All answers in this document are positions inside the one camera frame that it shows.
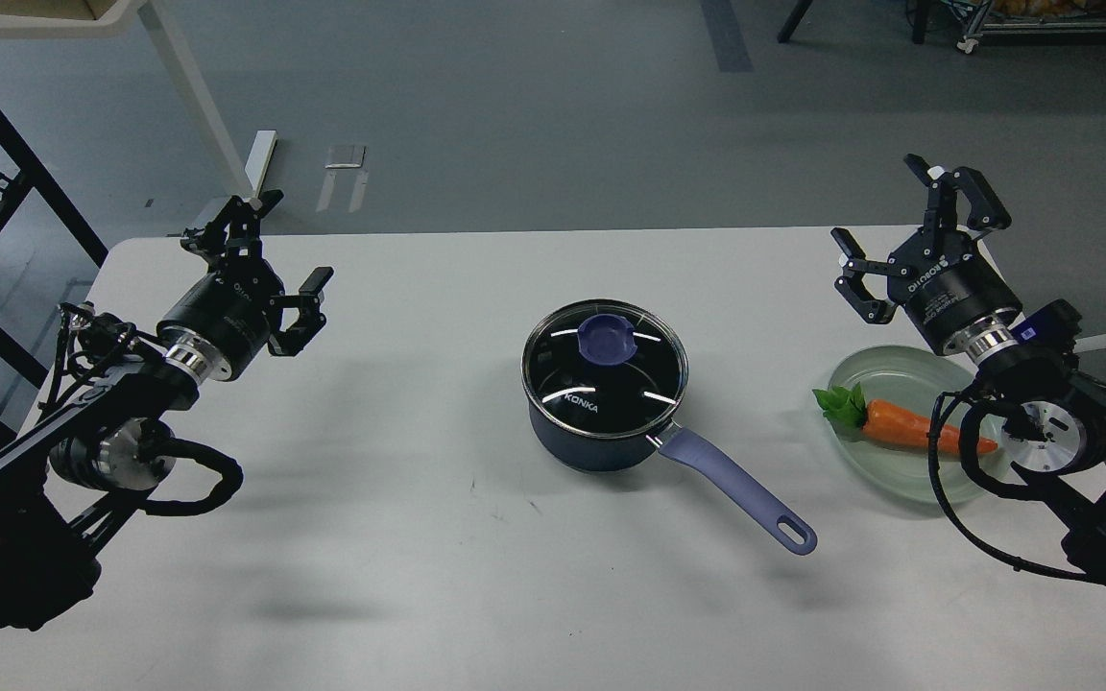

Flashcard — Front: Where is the glass pot lid purple knob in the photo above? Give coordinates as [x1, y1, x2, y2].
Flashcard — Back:
[521, 299, 688, 441]

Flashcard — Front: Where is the white table frame leg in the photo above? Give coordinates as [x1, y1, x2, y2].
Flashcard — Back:
[0, 1, 277, 208]

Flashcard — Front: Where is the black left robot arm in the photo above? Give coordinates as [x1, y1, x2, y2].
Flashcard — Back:
[0, 189, 333, 631]

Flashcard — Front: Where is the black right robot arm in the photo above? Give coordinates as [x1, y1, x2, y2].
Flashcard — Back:
[832, 154, 1106, 587]

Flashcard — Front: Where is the orange toy carrot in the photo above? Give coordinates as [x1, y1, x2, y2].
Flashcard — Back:
[812, 383, 999, 456]

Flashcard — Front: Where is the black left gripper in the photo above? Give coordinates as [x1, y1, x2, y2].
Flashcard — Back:
[156, 189, 334, 381]

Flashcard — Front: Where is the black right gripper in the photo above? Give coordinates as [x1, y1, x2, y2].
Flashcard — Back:
[830, 154, 1023, 357]

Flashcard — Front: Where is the dark blue saucepan purple handle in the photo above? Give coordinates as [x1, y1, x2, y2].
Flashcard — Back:
[521, 299, 820, 557]

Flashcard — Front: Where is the translucent green plate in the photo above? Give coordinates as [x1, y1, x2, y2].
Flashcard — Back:
[825, 345, 972, 506]

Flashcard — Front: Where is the metal wheeled cart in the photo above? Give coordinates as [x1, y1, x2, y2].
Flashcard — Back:
[954, 1, 1106, 54]

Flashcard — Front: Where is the white floor bracket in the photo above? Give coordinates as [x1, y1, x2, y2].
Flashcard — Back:
[315, 143, 371, 214]

